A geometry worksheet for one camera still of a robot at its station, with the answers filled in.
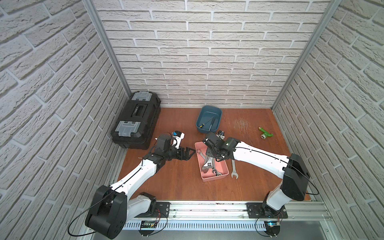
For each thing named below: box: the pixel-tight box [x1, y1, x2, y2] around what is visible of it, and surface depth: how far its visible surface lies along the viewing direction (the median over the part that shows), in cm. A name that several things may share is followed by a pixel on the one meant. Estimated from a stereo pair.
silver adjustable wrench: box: [199, 151, 216, 174], surface depth 83 cm
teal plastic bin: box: [196, 105, 222, 134], surface depth 112 cm
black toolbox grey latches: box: [111, 91, 161, 150], surface depth 93 cm
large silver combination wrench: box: [231, 159, 239, 180], surface depth 87 cm
